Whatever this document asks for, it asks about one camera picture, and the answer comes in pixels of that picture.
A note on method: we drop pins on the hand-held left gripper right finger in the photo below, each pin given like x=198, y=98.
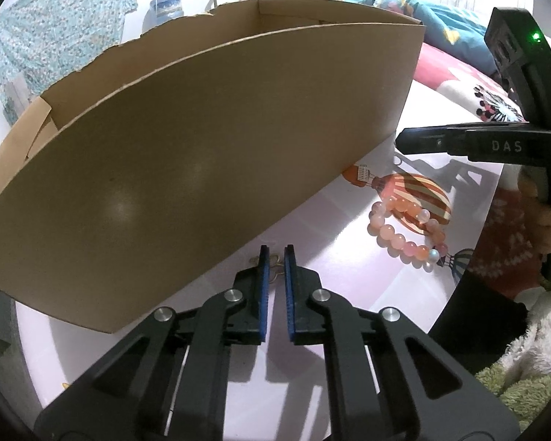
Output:
x=290, y=294

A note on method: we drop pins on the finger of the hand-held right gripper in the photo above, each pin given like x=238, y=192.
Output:
x=431, y=140

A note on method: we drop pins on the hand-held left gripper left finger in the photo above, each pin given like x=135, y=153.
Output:
x=262, y=294

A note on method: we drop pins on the brown cardboard box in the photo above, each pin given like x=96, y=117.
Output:
x=188, y=170

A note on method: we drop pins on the person's right hand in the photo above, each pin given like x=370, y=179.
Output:
x=544, y=229

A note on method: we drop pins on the blue patterned quilt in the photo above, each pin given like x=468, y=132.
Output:
x=441, y=23

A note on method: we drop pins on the green fluffy pajamas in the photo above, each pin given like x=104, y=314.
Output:
x=532, y=353

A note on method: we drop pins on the blue water bottle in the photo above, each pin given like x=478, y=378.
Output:
x=165, y=9

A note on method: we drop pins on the blue floral hanging cloth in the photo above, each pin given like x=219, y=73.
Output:
x=50, y=23

